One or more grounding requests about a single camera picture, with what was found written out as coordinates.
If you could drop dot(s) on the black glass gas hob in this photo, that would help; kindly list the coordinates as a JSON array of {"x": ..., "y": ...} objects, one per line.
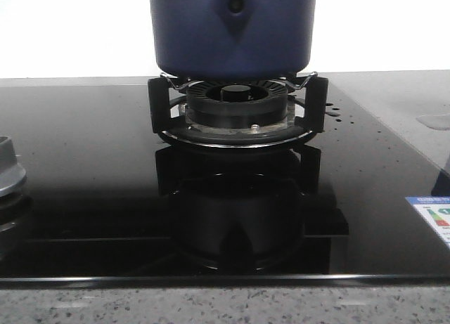
[{"x": 108, "y": 203}]

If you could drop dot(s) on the silver stove control knob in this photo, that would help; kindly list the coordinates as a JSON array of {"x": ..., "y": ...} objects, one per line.
[{"x": 13, "y": 174}]

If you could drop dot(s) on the blue cooking pot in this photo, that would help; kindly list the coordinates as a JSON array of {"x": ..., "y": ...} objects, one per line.
[{"x": 232, "y": 39}]

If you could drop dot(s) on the energy rating label sticker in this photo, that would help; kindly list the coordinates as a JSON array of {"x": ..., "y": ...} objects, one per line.
[{"x": 435, "y": 211}]

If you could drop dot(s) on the black round gas burner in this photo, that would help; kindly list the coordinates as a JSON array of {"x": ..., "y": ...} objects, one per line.
[{"x": 237, "y": 106}]

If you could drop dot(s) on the black pot support grate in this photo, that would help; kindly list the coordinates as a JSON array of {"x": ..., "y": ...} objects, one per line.
[{"x": 307, "y": 98}]

